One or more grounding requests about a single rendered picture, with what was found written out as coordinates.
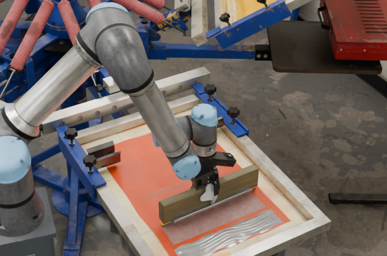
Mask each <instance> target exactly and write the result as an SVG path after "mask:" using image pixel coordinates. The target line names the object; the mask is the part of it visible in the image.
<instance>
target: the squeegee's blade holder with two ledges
mask: <svg viewBox="0 0 387 256"><path fill-rule="evenodd" d="M252 190H253V188H251V187H248V188H245V189H243V190H241V191H238V192H236V193H233V194H231V195H228V196H226V197H223V198H221V199H218V200H216V201H215V202H214V203H213V204H211V203H209V204H207V205H204V206H201V207H199V208H197V209H194V210H192V211H189V212H187V213H184V214H182V215H179V216H177V217H174V218H172V221H173V223H176V222H178V221H181V220H184V219H186V218H188V217H191V216H193V215H195V214H198V213H200V212H203V211H205V210H207V209H210V208H213V207H215V206H217V205H220V204H222V203H224V202H227V201H230V200H231V199H234V198H237V197H239V196H241V195H244V194H246V193H249V192H251V191H252Z"/></svg>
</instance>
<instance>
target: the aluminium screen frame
mask: <svg viewBox="0 0 387 256"><path fill-rule="evenodd" d="M167 104H168V105H169V107H170V109H171V110H172V112H173V114H174V115H176V114H179V113H181V112H184V111H188V110H191V109H193V108H194V106H197V105H198V104H204V103H203V102H202V101H201V100H200V99H199V98H198V97H197V96H196V95H195V94H193V95H190V96H186V97H183V98H180V99H177V100H174V101H170V102H168V103H167ZM145 124H146V123H145V121H144V120H143V118H142V117H141V115H140V113H139V112H136V113H133V114H130V115H127V116H123V117H121V118H117V119H114V120H111V121H108V122H105V123H102V124H99V125H95V126H92V127H89V128H86V129H83V130H80V131H78V136H77V137H76V139H77V141H78V142H79V144H80V145H84V144H87V143H90V142H93V141H96V140H100V139H102V138H105V137H109V136H111V135H114V134H117V133H121V132H123V131H126V130H129V129H133V128H136V127H139V126H142V125H145ZM220 129H221V130H222V131H223V132H224V133H225V134H226V135H227V136H228V137H229V138H230V139H231V140H232V141H233V142H234V144H235V145H236V146H237V147H238V148H239V149H240V150H241V151H242V152H243V153H244V154H245V155H246V156H247V158H248V159H249V160H250V161H251V162H252V163H253V164H254V165H255V166H257V167H258V169H259V170H260V171H261V172H262V173H263V174H264V175H265V176H266V177H267V178H268V179H269V180H270V181H271V183H272V184H273V185H274V186H275V187H276V188H277V189H278V190H279V191H280V192H281V193H282V194H283V195H284V196H285V197H286V198H287V199H288V200H289V201H290V202H291V203H292V204H293V205H294V207H295V208H296V209H297V210H298V211H299V212H300V213H301V214H302V215H303V216H304V217H305V218H306V219H307V221H306V222H304V223H302V224H299V225H296V226H295V227H292V228H290V229H287V230H285V231H283V232H281V233H278V234H276V235H274V236H271V237H269V238H267V239H264V240H262V241H260V242H257V243H255V244H253V245H251V246H248V247H246V248H244V249H242V250H239V251H237V252H235V253H232V254H230V255H227V256H271V255H274V254H276V253H278V252H280V251H283V250H285V249H287V248H289V247H291V246H294V245H296V244H298V243H301V242H303V241H305V240H307V239H310V238H312V237H314V236H316V235H318V234H321V233H323V232H325V231H327V230H329V229H330V226H331V221H330V219H329V218H327V216H326V215H325V214H323V212H322V211H321V210H319V208H318V207H317V206H316V205H315V204H314V203H313V202H312V201H311V200H310V199H309V198H308V197H307V196H306V195H305V194H304V193H303V192H302V191H301V190H300V189H299V188H298V187H297V186H296V185H295V184H294V183H293V182H292V181H291V180H290V179H289V178H288V177H287V176H286V175H285V174H284V173H283V172H282V171H281V170H280V169H279V168H278V167H277V166H276V165H275V164H274V163H273V162H272V161H271V160H270V159H269V158H268V157H267V156H266V155H265V154H264V153H263V152H262V151H261V150H260V149H259V148H258V146H257V145H256V144H255V143H254V142H253V141H252V140H251V139H250V138H249V137H248V136H247V135H243V136H240V137H238V138H237V137H236V136H235V135H234V134H233V133H232V132H231V131H230V130H229V129H228V128H227V127H226V126H225V125H224V124H223V126H222V127H220ZM95 191H96V197H97V199H98V200H99V202H100V203H101V204H102V206H103V208H104V209H105V211H106V212H107V214H108V215H109V217H110V218H111V220H112V221H113V223H114V224H115V225H116V227H117V229H118V230H119V232H120V233H121V235H122V236H123V237H124V239H125V241H126V242H127V244H128V245H129V247H130V249H131V250H132V252H133V253H134V254H135V256H155V255H154V253H153V252H152V251H151V249H150V247H149V246H148V245H147V243H146V242H145V240H144V239H143V237H142V236H141V235H140V233H139V232H138V230H137V229H136V228H135V226H134V225H133V223H132V221H131V220H130V219H129V217H128V216H127V214H126V213H125V211H124V210H123V208H122V207H121V206H120V204H119V203H118V201H117V200H116V198H115V197H114V196H113V194H112V193H111V191H110V189H109V188H108V187H107V185H103V186H100V187H98V188H95Z"/></svg>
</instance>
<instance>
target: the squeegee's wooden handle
mask: <svg viewBox="0 0 387 256"><path fill-rule="evenodd" d="M258 177H259V169H258V167H257V166H255V165H254V164H252V165H250V166H248V167H245V168H243V169H240V170H238V171H235V172H232V173H230V174H227V175H225V176H222V177H220V178H219V182H220V190H219V194H218V196H217V198H216V200H218V199H221V198H223V197H226V196H228V195H231V194H233V193H236V192H238V191H241V190H243V189H245V188H248V187H251V188H253V187H256V186H257V185H258ZM205 191H206V188H202V189H199V190H196V189H195V188H192V189H189V190H187V191H184V192H182V193H179V194H176V195H174V196H172V197H169V198H166V199H163V200H162V201H159V203H158V205H159V219H160V220H161V221H162V222H163V224H165V223H168V222H170V221H172V218H174V217H177V216H179V215H182V214H184V213H187V212H189V211H192V210H194V209H197V208H199V207H201V206H204V205H207V204H209V203H211V201H210V200H209V201H201V200H200V197H201V196H202V195H203V194H204V193H205Z"/></svg>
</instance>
